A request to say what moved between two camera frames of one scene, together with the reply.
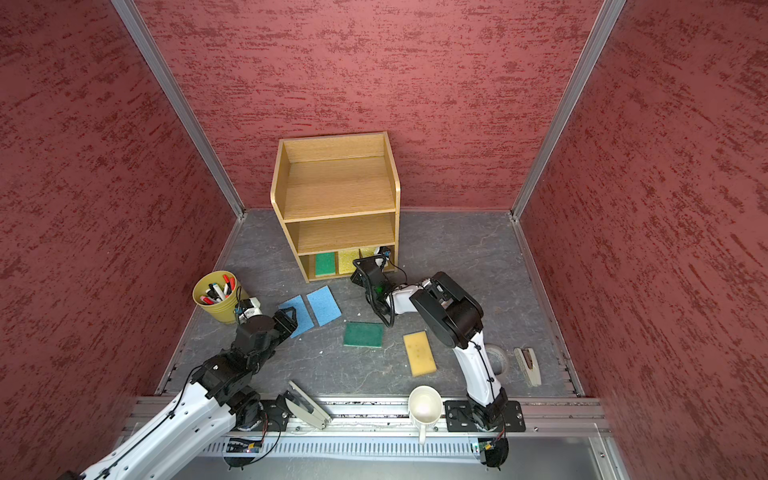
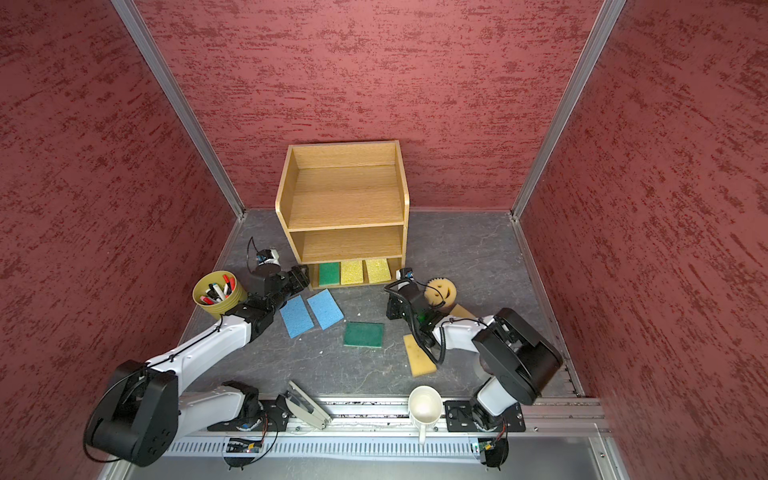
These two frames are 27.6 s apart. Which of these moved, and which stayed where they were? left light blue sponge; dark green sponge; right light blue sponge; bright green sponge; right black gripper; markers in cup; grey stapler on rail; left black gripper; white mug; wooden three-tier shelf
Moved: right black gripper; left black gripper; bright green sponge
Stayed: dark green sponge; markers in cup; right light blue sponge; wooden three-tier shelf; grey stapler on rail; left light blue sponge; white mug
